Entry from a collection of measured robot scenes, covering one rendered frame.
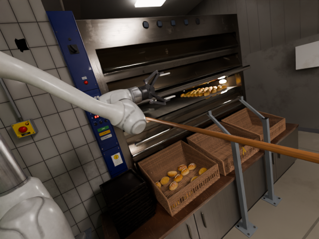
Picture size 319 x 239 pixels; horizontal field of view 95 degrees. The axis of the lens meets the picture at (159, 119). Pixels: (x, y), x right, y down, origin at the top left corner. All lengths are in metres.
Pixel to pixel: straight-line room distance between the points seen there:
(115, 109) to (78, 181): 0.96
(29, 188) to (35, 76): 0.42
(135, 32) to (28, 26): 0.74
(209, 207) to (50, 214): 1.11
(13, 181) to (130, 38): 1.22
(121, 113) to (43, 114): 0.82
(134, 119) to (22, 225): 0.44
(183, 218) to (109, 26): 1.57
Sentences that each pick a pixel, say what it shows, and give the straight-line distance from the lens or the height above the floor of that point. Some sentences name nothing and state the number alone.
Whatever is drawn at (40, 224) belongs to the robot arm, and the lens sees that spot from 0.63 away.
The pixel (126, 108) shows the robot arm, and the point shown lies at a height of 1.46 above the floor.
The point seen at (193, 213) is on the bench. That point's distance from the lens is 1.30.
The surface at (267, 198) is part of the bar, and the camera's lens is 2.20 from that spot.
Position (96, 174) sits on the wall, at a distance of 1.43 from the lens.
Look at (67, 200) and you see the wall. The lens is 1.51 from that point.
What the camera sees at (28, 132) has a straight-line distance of 1.27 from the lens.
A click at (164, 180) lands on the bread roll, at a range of 1.50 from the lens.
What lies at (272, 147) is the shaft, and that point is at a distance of 0.68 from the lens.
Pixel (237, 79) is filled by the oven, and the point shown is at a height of 1.27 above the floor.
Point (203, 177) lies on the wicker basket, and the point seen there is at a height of 0.70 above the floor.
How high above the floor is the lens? 1.53
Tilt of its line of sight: 14 degrees down
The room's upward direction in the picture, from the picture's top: 15 degrees counter-clockwise
